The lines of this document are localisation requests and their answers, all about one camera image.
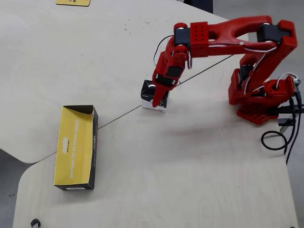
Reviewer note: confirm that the black table clamp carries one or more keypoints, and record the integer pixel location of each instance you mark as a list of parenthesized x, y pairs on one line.
[(286, 120)]

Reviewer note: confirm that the open yellow black box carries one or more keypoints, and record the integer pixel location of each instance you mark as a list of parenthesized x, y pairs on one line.
[(73, 147)]

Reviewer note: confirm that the small black white box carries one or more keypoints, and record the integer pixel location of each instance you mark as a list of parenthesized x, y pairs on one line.
[(146, 97)]

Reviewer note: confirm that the red robot arm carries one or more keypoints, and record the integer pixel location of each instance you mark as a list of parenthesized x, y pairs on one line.
[(261, 47)]

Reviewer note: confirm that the dark chair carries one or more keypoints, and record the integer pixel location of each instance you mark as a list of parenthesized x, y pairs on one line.
[(199, 4)]

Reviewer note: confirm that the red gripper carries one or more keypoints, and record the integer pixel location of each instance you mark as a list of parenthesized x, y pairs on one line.
[(164, 83)]

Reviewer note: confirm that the yellow card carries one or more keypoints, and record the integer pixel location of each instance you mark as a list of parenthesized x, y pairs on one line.
[(73, 2)]

